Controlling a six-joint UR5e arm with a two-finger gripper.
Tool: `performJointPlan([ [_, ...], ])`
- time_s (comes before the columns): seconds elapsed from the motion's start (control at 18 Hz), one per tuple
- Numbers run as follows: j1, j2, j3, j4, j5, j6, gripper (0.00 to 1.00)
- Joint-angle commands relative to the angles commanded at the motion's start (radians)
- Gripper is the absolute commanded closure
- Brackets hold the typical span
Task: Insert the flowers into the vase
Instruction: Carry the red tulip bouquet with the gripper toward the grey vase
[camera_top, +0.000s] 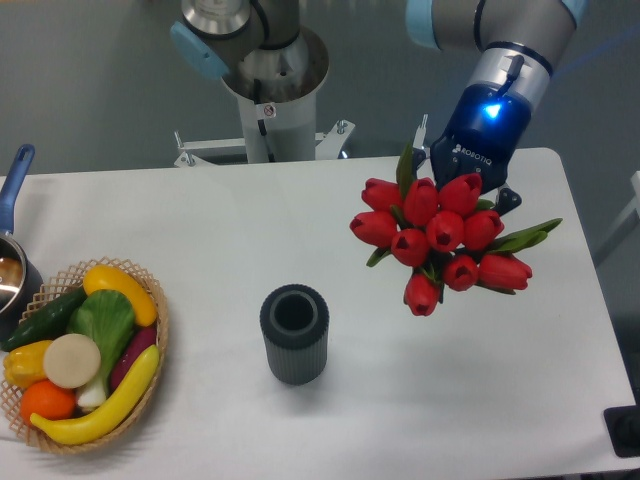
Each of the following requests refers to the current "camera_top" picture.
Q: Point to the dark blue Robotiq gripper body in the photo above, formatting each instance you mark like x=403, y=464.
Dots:
x=480, y=137

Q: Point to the red tulip bouquet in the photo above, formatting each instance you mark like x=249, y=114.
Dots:
x=449, y=237

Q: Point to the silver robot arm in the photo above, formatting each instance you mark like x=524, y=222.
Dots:
x=520, y=42

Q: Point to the dark grey ribbed vase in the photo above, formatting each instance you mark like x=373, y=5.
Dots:
x=294, y=321

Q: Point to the black box at table edge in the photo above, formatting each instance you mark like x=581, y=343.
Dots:
x=623, y=428

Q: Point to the purple sweet potato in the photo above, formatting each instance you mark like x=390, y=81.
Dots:
x=140, y=341

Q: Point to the yellow squash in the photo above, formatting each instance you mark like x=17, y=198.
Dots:
x=106, y=277

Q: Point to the green bok choy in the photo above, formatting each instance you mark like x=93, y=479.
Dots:
x=107, y=318

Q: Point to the woven wicker basket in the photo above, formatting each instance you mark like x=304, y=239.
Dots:
x=65, y=281

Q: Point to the beige round radish slice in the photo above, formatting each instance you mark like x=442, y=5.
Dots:
x=71, y=361

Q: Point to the green cucumber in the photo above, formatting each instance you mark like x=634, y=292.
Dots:
x=48, y=322

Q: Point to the yellow banana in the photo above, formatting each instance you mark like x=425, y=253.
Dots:
x=112, y=412

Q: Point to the yellow bell pepper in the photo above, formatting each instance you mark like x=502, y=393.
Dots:
x=24, y=366

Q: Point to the orange fruit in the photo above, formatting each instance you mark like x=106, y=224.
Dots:
x=48, y=400

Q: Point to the white frame at right edge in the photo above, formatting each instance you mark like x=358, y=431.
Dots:
x=621, y=227

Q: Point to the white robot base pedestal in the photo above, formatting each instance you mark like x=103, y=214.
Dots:
x=276, y=92

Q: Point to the blue handled saucepan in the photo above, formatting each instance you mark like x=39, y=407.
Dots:
x=20, y=279

